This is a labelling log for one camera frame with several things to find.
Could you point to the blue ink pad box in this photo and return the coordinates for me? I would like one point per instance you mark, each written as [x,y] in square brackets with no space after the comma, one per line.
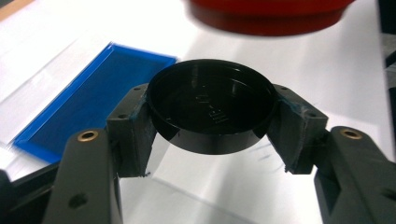
[93,99]

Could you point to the black round stamp cap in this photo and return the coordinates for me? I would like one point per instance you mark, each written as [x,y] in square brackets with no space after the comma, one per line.
[211,102]

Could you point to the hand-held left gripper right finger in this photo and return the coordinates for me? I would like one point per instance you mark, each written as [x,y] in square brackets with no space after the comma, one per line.
[351,174]

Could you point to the red bowl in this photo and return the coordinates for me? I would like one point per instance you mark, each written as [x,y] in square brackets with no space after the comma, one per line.
[267,18]

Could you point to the white paper sheet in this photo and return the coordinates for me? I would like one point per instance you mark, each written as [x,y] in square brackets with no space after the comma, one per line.
[174,208]

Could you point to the wooden table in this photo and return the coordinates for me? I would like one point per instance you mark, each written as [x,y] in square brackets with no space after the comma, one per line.
[9,6]

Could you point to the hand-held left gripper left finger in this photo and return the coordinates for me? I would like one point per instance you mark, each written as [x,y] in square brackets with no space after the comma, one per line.
[90,174]

